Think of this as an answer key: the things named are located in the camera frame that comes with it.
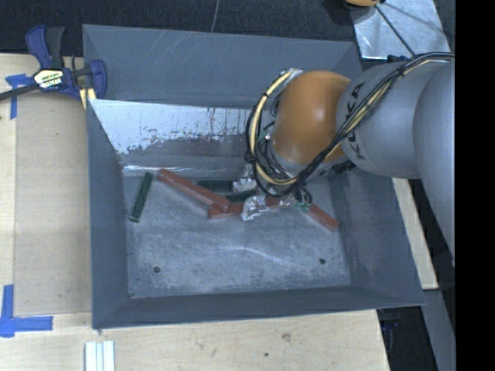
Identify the dark green flat block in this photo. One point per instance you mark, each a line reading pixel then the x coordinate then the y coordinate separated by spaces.
pixel 141 197

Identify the red-brown flat block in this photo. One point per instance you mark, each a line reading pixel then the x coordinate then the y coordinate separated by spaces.
pixel 226 211
pixel 323 218
pixel 193 189

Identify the grey metal bin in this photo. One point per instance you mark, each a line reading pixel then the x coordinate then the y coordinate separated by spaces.
pixel 232 253

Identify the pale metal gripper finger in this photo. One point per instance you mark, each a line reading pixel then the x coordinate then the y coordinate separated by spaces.
pixel 253 207
pixel 243 183

